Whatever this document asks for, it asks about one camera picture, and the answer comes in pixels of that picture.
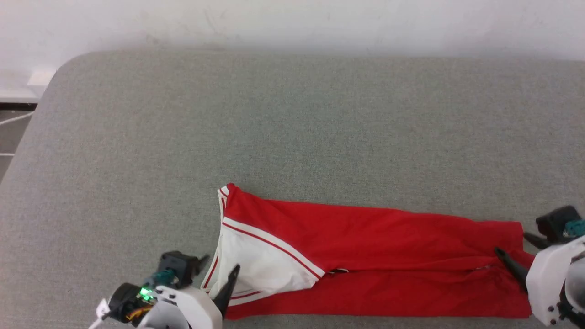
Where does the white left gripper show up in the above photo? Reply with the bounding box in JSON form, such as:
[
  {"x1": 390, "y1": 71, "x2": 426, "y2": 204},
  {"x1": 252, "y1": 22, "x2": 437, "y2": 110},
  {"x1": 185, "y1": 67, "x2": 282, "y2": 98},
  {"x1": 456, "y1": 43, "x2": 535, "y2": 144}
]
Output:
[{"x1": 154, "y1": 254, "x2": 241, "y2": 329}]

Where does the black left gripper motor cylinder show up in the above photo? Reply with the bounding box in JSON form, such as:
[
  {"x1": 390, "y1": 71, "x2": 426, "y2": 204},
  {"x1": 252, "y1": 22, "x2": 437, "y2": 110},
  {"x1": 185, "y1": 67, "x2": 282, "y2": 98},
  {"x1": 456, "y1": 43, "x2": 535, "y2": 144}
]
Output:
[{"x1": 108, "y1": 282, "x2": 157, "y2": 324}]

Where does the grey fabric sofa seat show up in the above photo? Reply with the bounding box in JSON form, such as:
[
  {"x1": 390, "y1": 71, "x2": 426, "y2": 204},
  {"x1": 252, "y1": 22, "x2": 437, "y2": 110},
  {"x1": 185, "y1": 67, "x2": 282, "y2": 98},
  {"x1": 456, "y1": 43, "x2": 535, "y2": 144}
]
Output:
[{"x1": 0, "y1": 49, "x2": 585, "y2": 329}]

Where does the white cable on floor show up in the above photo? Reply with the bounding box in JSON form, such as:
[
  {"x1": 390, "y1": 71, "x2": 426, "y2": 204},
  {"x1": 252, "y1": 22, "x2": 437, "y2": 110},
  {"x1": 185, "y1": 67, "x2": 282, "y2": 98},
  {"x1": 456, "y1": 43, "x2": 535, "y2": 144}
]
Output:
[{"x1": 0, "y1": 111, "x2": 34, "y2": 127}]

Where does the white cable label tag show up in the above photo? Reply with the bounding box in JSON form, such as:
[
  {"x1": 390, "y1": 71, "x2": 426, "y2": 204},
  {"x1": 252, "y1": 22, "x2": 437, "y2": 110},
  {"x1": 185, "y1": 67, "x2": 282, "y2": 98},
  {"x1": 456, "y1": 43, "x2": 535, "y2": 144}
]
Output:
[{"x1": 89, "y1": 299, "x2": 112, "y2": 329}]

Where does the red and white shirt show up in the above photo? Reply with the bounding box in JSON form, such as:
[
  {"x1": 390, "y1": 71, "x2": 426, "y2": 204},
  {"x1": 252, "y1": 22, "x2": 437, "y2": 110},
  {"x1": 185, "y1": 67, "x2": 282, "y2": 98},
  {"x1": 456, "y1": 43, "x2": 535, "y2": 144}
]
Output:
[{"x1": 201, "y1": 183, "x2": 536, "y2": 320}]

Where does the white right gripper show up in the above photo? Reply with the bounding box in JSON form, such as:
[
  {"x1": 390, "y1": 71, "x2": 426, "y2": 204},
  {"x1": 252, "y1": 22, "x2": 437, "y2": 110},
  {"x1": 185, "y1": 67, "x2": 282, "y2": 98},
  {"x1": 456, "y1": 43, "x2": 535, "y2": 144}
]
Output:
[{"x1": 494, "y1": 232, "x2": 585, "y2": 326}]

